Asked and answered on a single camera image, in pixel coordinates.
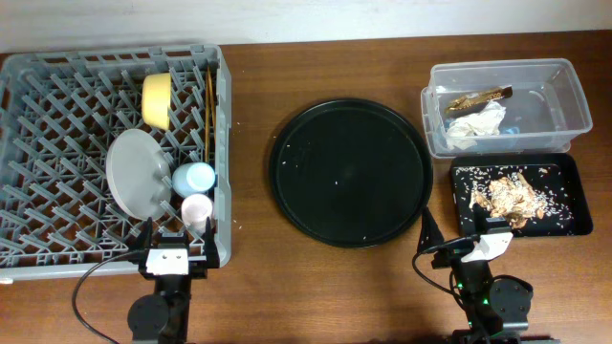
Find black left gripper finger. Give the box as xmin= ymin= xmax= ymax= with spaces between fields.
xmin=136 ymin=217 xmax=153 ymax=251
xmin=203 ymin=218 xmax=219 ymax=261

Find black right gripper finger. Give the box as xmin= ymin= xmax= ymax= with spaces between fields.
xmin=472 ymin=204 xmax=506 ymax=234
xmin=417 ymin=207 xmax=444 ymax=253

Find food scraps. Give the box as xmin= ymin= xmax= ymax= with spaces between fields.
xmin=470 ymin=172 xmax=548 ymax=229

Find pink plastic cup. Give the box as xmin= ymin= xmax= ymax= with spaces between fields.
xmin=181 ymin=193 xmax=214 ymax=233

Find grey round plate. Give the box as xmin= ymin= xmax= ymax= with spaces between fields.
xmin=105 ymin=129 xmax=172 ymax=221

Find blue plastic cup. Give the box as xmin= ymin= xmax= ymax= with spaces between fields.
xmin=172 ymin=162 xmax=216 ymax=198

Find white napkin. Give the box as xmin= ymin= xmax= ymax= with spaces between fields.
xmin=446 ymin=101 xmax=506 ymax=150

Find gold snack wrapper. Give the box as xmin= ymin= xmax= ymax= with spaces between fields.
xmin=444 ymin=85 xmax=514 ymax=118

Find yellow bowl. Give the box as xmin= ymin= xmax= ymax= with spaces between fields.
xmin=142 ymin=73 xmax=172 ymax=130

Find wooden chopstick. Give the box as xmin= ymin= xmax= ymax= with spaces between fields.
xmin=204 ymin=67 xmax=211 ymax=163
xmin=207 ymin=66 xmax=216 ymax=142

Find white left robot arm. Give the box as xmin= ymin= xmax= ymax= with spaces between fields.
xmin=127 ymin=219 xmax=220 ymax=343

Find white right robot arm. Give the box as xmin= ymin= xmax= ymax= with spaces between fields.
xmin=411 ymin=209 xmax=558 ymax=344

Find grey dishwasher rack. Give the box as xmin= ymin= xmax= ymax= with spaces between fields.
xmin=1 ymin=44 xmax=231 ymax=284

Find black rectangular tray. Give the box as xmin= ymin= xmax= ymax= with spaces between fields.
xmin=449 ymin=153 xmax=593 ymax=237

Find round black tray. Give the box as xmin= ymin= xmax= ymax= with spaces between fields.
xmin=268 ymin=98 xmax=433 ymax=247

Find clear plastic bin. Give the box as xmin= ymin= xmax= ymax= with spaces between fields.
xmin=421 ymin=58 xmax=593 ymax=159

